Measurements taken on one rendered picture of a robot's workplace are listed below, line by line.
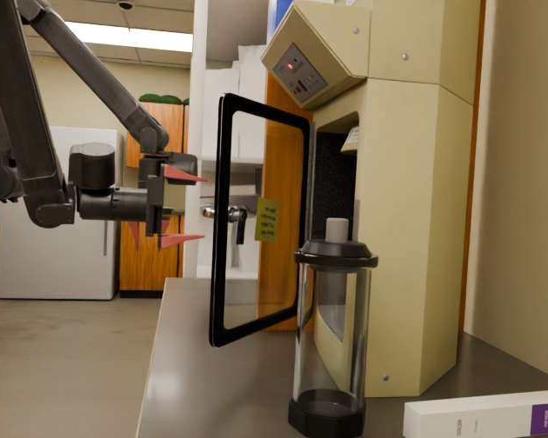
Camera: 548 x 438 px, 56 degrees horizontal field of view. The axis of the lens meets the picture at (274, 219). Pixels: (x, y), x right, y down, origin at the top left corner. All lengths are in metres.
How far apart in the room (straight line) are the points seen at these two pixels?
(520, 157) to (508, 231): 0.16
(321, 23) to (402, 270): 0.38
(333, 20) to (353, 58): 0.06
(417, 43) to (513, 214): 0.51
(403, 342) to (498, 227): 0.50
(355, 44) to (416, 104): 0.12
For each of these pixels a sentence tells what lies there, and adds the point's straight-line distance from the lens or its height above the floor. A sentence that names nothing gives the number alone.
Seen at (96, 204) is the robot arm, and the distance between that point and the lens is 0.88.
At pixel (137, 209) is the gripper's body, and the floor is 1.20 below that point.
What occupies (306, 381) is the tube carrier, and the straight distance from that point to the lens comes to 0.67.
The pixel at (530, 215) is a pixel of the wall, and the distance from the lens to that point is 1.15.
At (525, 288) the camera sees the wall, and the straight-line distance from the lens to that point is 1.16.
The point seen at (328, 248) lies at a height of 1.17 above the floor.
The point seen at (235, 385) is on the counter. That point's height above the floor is 0.94.
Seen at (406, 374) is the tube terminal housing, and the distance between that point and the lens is 0.84.
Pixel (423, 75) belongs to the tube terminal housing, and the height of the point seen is 1.42.
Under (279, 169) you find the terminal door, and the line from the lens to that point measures 0.95.
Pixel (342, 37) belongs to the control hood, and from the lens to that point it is 0.78.
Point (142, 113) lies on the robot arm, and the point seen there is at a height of 1.39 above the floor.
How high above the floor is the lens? 1.24
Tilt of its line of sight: 3 degrees down
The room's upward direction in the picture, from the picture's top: 3 degrees clockwise
